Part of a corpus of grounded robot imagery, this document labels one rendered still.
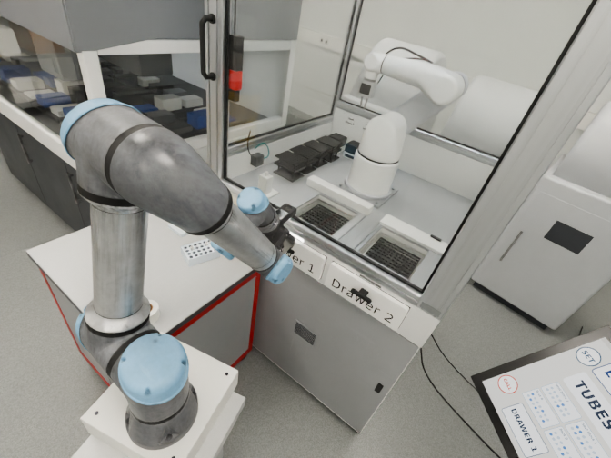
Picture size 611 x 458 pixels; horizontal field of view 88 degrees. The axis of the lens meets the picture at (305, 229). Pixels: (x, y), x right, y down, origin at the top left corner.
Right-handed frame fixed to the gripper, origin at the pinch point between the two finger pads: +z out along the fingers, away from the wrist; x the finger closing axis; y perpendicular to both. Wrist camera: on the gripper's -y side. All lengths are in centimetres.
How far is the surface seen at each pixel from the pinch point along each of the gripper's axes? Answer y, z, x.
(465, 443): 22, 99, 100
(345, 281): 0.4, 4.6, 24.4
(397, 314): 0.7, 4.9, 43.9
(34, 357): 110, 37, -91
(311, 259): 0.4, 4.5, 9.7
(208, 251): 19.1, 3.7, -26.2
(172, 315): 42.0, -8.1, -13.6
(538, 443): 11, -18, 79
